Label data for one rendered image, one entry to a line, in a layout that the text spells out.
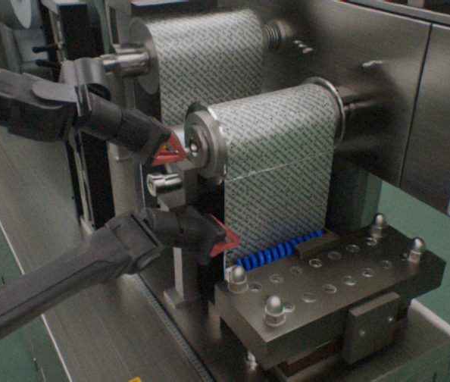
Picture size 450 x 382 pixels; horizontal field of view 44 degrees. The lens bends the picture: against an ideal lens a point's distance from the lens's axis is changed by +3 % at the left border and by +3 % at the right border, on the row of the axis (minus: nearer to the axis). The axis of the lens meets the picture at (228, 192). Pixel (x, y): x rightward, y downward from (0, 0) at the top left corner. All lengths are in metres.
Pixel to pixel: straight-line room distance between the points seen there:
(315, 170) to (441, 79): 0.26
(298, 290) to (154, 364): 0.29
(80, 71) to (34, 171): 0.84
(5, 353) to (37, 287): 1.75
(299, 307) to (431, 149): 0.35
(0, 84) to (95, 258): 0.26
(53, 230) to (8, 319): 0.73
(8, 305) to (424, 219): 2.74
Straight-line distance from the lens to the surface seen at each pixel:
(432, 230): 3.14
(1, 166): 1.76
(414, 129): 1.02
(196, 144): 0.93
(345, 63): 1.11
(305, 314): 0.93
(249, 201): 0.97
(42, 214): 1.48
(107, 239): 0.79
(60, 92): 0.81
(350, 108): 1.10
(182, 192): 0.99
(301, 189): 1.03
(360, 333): 0.99
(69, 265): 0.74
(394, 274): 1.04
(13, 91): 0.81
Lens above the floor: 1.65
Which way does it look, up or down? 30 degrees down
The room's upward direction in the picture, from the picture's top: straight up
